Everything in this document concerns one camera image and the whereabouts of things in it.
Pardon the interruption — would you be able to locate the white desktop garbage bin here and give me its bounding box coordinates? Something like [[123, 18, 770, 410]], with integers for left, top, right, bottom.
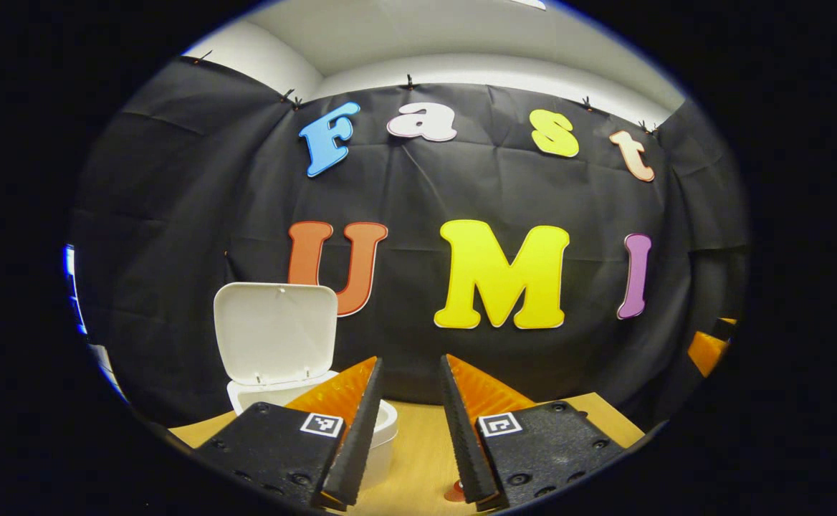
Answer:
[[213, 282, 399, 492]]

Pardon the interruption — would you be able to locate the wooden desktop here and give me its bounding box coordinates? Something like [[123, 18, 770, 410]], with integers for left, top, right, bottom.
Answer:
[[168, 392, 645, 516]]

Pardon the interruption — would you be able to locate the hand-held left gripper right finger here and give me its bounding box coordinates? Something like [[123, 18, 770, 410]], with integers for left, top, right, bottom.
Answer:
[[439, 353, 627, 512]]

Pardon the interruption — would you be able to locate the black backdrop cloth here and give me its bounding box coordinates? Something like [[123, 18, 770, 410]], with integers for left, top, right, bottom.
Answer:
[[67, 56, 749, 431]]

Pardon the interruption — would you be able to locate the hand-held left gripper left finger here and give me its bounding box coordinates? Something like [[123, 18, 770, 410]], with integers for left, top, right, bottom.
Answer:
[[193, 356, 385, 511]]

